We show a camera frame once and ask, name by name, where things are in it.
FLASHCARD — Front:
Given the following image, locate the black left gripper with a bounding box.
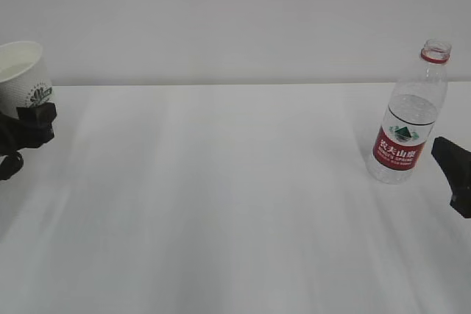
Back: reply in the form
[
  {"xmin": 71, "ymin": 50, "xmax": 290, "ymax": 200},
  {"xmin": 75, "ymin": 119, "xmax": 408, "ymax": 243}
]
[{"xmin": 0, "ymin": 102, "xmax": 57, "ymax": 181}]

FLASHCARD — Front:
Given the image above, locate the Nongfu Spring water bottle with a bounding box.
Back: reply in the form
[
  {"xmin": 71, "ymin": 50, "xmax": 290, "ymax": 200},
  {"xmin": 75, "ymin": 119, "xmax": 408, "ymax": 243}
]
[{"xmin": 366, "ymin": 39, "xmax": 452, "ymax": 185}]

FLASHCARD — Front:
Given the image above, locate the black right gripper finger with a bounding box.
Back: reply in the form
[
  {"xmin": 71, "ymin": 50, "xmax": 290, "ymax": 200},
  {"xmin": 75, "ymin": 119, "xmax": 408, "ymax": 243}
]
[{"xmin": 431, "ymin": 137, "xmax": 470, "ymax": 218}]

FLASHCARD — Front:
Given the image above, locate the white paper cup green logo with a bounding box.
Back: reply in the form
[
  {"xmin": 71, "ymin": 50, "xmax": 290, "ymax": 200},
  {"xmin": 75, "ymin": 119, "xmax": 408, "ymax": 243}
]
[{"xmin": 1, "ymin": 41, "xmax": 54, "ymax": 118}]

